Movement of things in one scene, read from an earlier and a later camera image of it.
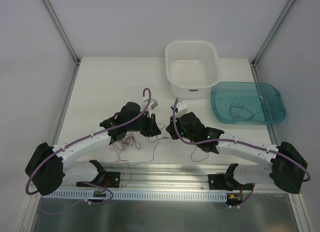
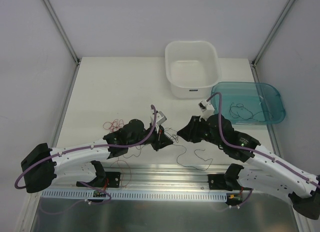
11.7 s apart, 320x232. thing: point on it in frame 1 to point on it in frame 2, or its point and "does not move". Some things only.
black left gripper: (151, 125) to (157, 137)
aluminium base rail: (163, 177) does not move
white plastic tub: (193, 68) does not move
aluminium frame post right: (264, 43) does not move
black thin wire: (154, 156) to (181, 156)
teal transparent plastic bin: (248, 103) does not move
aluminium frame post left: (60, 27) does not move
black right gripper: (172, 128) to (196, 129)
